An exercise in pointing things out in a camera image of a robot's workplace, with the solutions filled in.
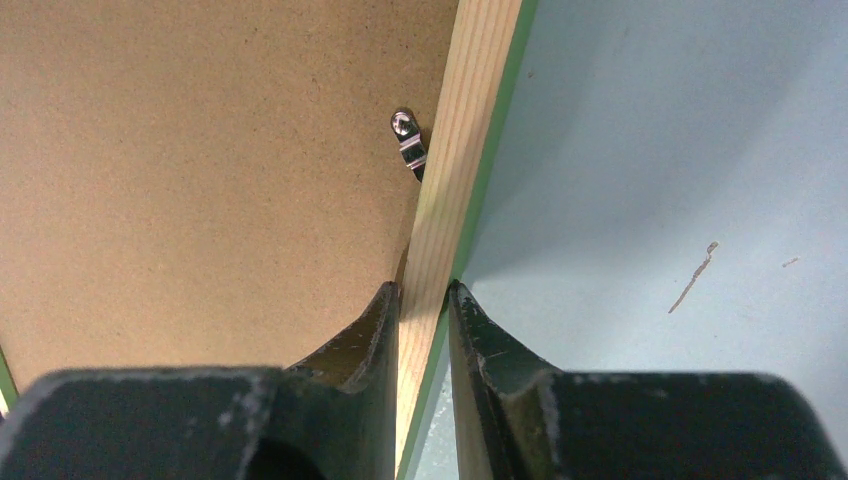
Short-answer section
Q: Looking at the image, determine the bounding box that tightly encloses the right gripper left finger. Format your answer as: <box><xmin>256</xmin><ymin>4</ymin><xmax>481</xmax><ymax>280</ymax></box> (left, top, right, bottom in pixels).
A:
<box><xmin>1</xmin><ymin>282</ymin><xmax>399</xmax><ymax>479</ymax></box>

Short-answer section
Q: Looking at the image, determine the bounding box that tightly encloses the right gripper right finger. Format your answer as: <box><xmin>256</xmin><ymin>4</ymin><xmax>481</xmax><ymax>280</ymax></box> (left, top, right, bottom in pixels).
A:
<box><xmin>447</xmin><ymin>281</ymin><xmax>847</xmax><ymax>479</ymax></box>

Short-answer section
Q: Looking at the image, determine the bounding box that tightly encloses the brown backing board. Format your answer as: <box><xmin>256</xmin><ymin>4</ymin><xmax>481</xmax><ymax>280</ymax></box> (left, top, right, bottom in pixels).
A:
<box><xmin>1</xmin><ymin>1</ymin><xmax>457</xmax><ymax>390</ymax></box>

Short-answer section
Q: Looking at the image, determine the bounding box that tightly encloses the wooden picture frame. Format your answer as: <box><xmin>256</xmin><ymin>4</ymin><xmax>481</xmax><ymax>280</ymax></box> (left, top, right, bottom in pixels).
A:
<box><xmin>1</xmin><ymin>1</ymin><xmax>534</xmax><ymax>479</ymax></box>

